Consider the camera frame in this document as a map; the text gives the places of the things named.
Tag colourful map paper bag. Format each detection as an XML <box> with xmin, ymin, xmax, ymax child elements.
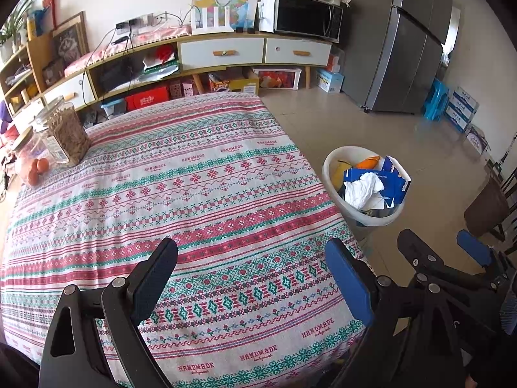
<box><xmin>191</xmin><ymin>0</ymin><xmax>259</xmax><ymax>35</ymax></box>

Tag white plastic bin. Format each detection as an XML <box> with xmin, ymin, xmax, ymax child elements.
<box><xmin>322</xmin><ymin>145</ymin><xmax>412</xmax><ymax>227</ymax></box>

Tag white plastic crate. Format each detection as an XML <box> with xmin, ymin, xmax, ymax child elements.
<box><xmin>258</xmin><ymin>69</ymin><xmax>303</xmax><ymax>90</ymax></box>

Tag green potted plant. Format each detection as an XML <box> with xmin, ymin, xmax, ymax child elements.
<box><xmin>0</xmin><ymin>0</ymin><xmax>41</xmax><ymax>45</ymax></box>

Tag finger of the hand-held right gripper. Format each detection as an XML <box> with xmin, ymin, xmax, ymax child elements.
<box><xmin>457</xmin><ymin>230</ymin><xmax>517</xmax><ymax>292</ymax></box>
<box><xmin>397</xmin><ymin>229</ymin><xmax>501</xmax><ymax>324</ymax></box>

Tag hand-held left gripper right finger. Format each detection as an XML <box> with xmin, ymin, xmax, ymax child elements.
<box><xmin>323</xmin><ymin>238</ymin><xmax>471</xmax><ymax>388</ymax></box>

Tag clear jar of eggs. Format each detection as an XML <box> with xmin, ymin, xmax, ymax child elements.
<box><xmin>10</xmin><ymin>126</ymin><xmax>55</xmax><ymax>187</ymax></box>

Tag grey steel refrigerator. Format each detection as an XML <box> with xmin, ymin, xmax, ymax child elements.
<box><xmin>337</xmin><ymin>0</ymin><xmax>455</xmax><ymax>114</ymax></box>

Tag black microwave oven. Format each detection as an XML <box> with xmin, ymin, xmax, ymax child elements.
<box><xmin>275</xmin><ymin>0</ymin><xmax>345</xmax><ymax>43</ymax></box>

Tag glass jar of pasta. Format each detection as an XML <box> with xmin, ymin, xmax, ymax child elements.
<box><xmin>34</xmin><ymin>96</ymin><xmax>91</xmax><ymax>166</ymax></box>

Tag wooden open shelf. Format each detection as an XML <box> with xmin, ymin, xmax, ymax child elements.
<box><xmin>0</xmin><ymin>34</ymin><xmax>55</xmax><ymax>114</ymax></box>

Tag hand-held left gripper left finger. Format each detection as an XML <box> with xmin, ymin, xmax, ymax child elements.
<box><xmin>38</xmin><ymin>238</ymin><xmax>178</xmax><ymax>388</ymax></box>

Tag yellow cardboard box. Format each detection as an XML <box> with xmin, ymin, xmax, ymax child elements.
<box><xmin>208</xmin><ymin>70</ymin><xmax>260</xmax><ymax>97</ymax></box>

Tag torn blue cardboard box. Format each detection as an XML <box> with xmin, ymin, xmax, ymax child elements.
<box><xmin>343</xmin><ymin>168</ymin><xmax>384</xmax><ymax>190</ymax></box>

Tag red green patterned tablecloth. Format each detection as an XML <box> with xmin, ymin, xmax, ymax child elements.
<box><xmin>0</xmin><ymin>91</ymin><xmax>368</xmax><ymax>388</ymax></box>

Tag brown wooden chair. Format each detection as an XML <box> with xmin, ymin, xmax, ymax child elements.
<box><xmin>464</xmin><ymin>162</ymin><xmax>517</xmax><ymax>247</ymax></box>

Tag red gift box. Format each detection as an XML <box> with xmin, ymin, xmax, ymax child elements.
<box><xmin>125</xmin><ymin>86</ymin><xmax>169</xmax><ymax>111</ymax></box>

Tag wooden white drawer cabinet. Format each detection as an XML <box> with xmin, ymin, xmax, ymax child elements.
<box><xmin>0</xmin><ymin>28</ymin><xmax>340</xmax><ymax>130</ymax></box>

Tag pink patterned runner cloth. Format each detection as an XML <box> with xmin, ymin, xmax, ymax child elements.
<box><xmin>65</xmin><ymin>24</ymin><xmax>192</xmax><ymax>77</ymax></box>

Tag white power strip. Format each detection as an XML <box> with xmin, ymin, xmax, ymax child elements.
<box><xmin>116</xmin><ymin>14</ymin><xmax>156</xmax><ymax>33</ymax></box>

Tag blue plastic stool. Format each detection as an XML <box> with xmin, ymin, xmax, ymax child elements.
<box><xmin>423</xmin><ymin>78</ymin><xmax>450</xmax><ymax>122</ymax></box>

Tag white tissue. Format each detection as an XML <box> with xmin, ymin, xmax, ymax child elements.
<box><xmin>343</xmin><ymin>172</ymin><xmax>386</xmax><ymax>211</ymax></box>

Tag white blue carton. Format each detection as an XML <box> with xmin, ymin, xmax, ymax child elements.
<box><xmin>444</xmin><ymin>103</ymin><xmax>473</xmax><ymax>134</ymax></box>
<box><xmin>450</xmin><ymin>87</ymin><xmax>480</xmax><ymax>116</ymax></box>
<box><xmin>466</xmin><ymin>126</ymin><xmax>489</xmax><ymax>155</ymax></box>
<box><xmin>316</xmin><ymin>68</ymin><xmax>345</xmax><ymax>93</ymax></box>

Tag white green plastic bags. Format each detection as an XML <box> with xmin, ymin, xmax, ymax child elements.
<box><xmin>141</xmin><ymin>59</ymin><xmax>180</xmax><ymax>82</ymax></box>

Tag light blue plastic container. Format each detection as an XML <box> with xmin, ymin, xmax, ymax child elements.
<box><xmin>101</xmin><ymin>99</ymin><xmax>128</xmax><ymax>119</ymax></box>

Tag framed dark picture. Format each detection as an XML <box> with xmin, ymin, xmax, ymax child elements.
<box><xmin>52</xmin><ymin>11</ymin><xmax>90</xmax><ymax>65</ymax></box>

